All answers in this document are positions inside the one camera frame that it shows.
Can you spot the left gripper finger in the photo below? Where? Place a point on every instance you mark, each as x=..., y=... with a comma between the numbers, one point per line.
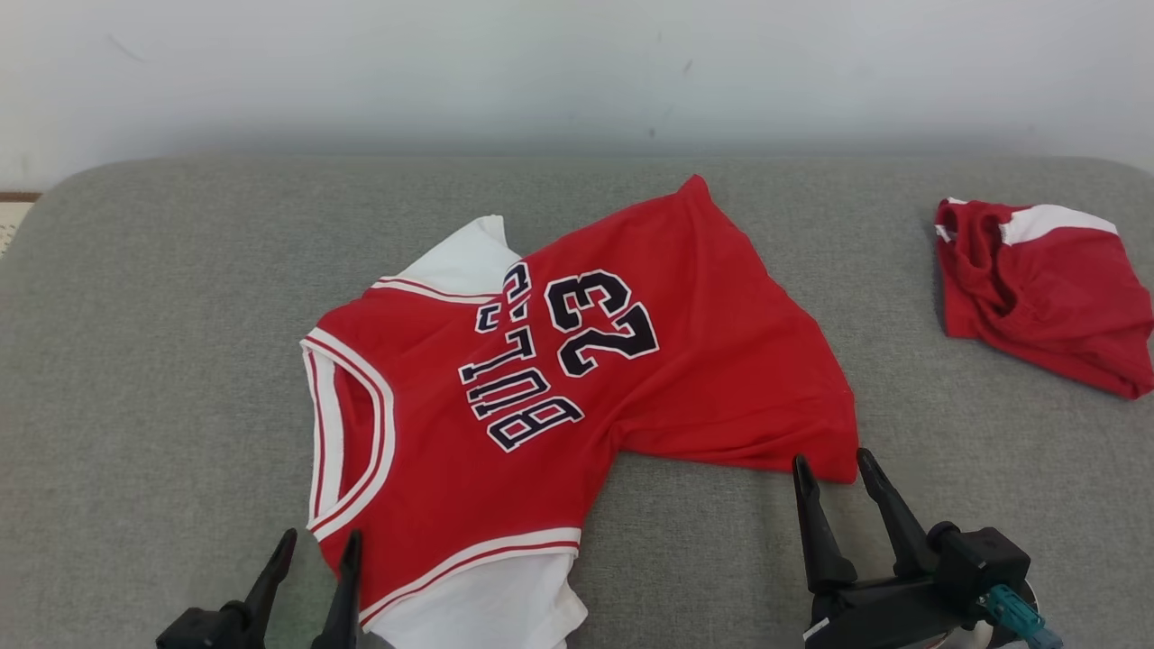
x=347, y=604
x=270, y=586

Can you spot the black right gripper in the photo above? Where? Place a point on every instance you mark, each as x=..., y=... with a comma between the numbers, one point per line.
x=883, y=617

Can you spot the red Bulls 23 jersey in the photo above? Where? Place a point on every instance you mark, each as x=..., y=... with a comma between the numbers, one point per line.
x=721, y=379

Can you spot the red shorts white stripe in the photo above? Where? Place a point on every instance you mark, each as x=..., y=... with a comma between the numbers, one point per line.
x=1055, y=306

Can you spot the beige mat brown edge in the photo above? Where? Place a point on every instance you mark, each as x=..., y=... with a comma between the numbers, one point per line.
x=13, y=221

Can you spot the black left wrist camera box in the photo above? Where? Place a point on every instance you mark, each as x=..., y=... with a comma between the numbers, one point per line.
x=203, y=631

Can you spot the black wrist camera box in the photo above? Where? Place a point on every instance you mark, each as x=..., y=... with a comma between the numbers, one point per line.
x=203, y=631
x=983, y=563

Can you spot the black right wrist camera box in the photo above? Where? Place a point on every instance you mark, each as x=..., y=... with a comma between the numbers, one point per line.
x=983, y=563

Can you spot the teal right camera connector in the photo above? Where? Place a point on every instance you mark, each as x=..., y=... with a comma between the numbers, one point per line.
x=1010, y=617

